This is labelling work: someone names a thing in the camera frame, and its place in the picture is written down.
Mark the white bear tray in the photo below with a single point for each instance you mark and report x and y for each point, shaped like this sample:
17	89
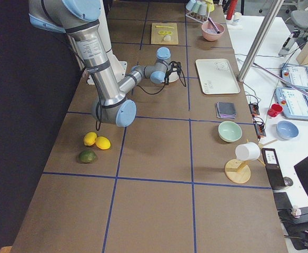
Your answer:
216	77

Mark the green bowl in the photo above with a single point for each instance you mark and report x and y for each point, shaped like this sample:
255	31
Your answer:
229	131

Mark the bamboo cutting board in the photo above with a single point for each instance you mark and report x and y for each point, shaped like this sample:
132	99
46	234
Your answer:
158	39

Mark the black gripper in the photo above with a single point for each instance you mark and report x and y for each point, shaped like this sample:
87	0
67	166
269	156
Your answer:
167	75

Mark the yellow lemon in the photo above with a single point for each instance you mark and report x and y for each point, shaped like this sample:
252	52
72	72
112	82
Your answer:
102	143
89	139

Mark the red bottle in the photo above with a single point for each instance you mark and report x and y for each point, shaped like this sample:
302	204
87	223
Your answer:
231	9

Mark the green lime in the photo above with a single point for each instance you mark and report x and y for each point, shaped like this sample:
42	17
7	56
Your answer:
87	156

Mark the wire cup rack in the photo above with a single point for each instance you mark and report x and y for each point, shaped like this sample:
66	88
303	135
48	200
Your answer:
198	17

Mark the black box with label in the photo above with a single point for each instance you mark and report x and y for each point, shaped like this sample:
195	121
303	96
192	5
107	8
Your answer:
273	169

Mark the teach pendant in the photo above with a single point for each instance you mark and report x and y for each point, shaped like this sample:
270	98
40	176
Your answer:
296	75
293	102

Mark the cream round plate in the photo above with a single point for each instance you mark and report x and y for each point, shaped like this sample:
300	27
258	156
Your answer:
172	77

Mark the metal tongs black tip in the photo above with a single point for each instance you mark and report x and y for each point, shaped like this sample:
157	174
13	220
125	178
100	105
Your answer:
214	25

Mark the pastel cups on rack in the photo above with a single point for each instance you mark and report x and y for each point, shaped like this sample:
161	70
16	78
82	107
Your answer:
202	8

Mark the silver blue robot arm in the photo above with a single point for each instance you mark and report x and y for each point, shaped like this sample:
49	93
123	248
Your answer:
85	24

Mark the grey folded cloth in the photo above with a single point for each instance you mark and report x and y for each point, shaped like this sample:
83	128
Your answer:
225	110

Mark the white cup on stand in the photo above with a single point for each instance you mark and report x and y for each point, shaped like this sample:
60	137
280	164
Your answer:
248	151

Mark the red cup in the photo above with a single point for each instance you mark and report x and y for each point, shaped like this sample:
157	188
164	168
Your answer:
275	110

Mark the near teach pendant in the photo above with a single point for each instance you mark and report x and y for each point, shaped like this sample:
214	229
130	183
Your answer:
293	102

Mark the black power strip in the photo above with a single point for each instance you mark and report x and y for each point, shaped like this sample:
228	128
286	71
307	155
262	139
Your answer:
258	122

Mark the pink bowl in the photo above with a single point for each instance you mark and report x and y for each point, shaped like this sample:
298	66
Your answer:
210	33

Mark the blue bowl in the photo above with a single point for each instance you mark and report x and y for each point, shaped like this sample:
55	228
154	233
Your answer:
286	130

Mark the wooden cup stand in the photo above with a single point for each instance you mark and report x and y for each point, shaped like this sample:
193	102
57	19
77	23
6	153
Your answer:
239	171

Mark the aluminium frame post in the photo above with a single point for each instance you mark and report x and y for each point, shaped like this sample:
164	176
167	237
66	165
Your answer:
261	34

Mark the far teach pendant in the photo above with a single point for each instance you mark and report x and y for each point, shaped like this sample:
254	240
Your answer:
296	75

